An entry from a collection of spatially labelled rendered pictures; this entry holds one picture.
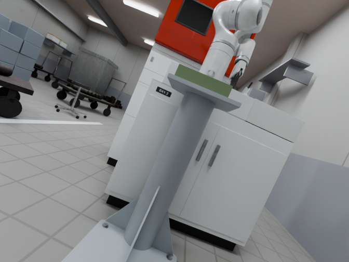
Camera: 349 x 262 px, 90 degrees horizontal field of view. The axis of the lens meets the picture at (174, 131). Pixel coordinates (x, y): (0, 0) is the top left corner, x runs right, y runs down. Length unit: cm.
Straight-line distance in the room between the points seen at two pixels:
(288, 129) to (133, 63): 983
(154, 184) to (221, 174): 46
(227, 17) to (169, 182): 83
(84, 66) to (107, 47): 211
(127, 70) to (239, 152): 978
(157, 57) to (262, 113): 104
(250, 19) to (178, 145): 65
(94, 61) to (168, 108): 893
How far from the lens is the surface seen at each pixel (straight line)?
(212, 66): 87
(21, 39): 440
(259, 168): 124
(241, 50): 127
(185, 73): 79
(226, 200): 123
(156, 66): 173
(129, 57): 1078
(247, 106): 116
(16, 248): 95
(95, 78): 960
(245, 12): 99
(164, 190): 86
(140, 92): 169
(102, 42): 1168
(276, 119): 125
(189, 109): 81
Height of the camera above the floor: 65
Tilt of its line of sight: 3 degrees down
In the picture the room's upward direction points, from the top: 24 degrees clockwise
